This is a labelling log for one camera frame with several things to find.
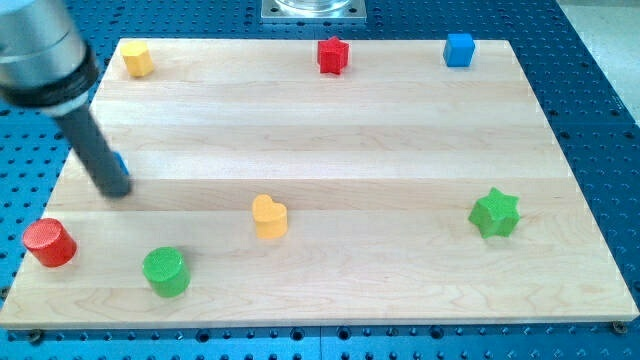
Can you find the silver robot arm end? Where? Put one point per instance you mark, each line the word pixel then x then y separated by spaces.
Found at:
pixel 45 62

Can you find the yellow heart block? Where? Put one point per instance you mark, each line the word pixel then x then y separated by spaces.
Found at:
pixel 270 217

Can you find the light wooden board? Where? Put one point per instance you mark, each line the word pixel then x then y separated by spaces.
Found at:
pixel 379 169

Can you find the red star block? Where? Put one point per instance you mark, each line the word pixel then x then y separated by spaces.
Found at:
pixel 333 55

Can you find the green cylinder block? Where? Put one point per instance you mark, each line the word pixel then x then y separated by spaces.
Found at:
pixel 166 271

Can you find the green star block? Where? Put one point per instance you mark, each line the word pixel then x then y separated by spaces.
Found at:
pixel 495 214

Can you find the blue cube block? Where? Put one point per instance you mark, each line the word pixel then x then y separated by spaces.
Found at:
pixel 459 50

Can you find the small blue block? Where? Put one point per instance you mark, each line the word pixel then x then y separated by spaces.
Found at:
pixel 121 163

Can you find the yellow hexagon block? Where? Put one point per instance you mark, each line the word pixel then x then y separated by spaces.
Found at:
pixel 137 58

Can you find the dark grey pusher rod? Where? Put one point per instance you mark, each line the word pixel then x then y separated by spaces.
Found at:
pixel 92 149

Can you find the red cylinder block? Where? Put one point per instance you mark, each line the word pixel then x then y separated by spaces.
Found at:
pixel 49 242

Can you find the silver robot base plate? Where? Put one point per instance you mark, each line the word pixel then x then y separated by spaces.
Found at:
pixel 308 11

